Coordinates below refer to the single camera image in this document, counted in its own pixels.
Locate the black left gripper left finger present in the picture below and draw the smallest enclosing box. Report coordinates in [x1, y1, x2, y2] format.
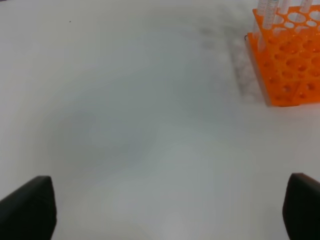
[0, 175, 57, 240]

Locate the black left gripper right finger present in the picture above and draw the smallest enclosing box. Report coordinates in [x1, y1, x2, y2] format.
[282, 173, 320, 240]

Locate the orange test tube rack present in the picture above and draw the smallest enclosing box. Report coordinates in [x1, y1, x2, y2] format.
[246, 5, 320, 107]

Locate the front-left teal-capped test tube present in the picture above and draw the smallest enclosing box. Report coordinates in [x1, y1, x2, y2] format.
[257, 0, 279, 52]

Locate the row tube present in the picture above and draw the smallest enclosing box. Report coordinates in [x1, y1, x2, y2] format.
[273, 0, 291, 24]
[252, 0, 267, 39]
[299, 0, 313, 14]

